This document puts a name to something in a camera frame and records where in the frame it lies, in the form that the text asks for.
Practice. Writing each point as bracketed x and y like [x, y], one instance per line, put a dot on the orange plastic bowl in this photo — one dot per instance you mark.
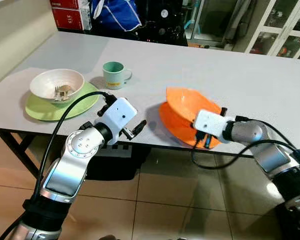
[182, 115]

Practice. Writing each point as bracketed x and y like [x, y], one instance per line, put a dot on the gold metal spoon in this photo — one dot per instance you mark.
[66, 91]

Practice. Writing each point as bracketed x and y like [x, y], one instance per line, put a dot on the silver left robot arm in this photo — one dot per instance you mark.
[70, 170]

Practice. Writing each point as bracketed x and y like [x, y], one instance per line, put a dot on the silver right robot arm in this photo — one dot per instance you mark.
[270, 155]

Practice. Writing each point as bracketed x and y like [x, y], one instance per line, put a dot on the black box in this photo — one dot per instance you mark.
[115, 165]

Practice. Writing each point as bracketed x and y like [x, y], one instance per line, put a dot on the pale green mug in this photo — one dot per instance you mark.
[112, 75]

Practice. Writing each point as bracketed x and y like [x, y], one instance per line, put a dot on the light green plate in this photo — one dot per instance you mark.
[45, 112]

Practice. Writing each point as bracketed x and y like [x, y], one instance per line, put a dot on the white ceramic bowl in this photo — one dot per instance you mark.
[45, 82]

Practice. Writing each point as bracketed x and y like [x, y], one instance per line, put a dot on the black appliance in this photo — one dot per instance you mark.
[165, 25]

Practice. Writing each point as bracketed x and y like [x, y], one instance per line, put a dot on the blue white bag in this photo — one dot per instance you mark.
[115, 15]

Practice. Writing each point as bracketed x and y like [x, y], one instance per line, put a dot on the black table leg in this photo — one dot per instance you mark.
[10, 147]

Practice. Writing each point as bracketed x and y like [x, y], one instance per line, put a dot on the metal framed glass door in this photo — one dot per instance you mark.
[215, 20]

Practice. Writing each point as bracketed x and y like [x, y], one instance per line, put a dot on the red cardboard box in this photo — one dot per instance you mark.
[67, 19]
[65, 3]

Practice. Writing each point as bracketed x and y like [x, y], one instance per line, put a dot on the white glass-door cabinet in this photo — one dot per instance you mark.
[285, 30]

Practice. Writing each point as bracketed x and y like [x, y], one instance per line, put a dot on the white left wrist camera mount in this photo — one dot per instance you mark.
[119, 114]

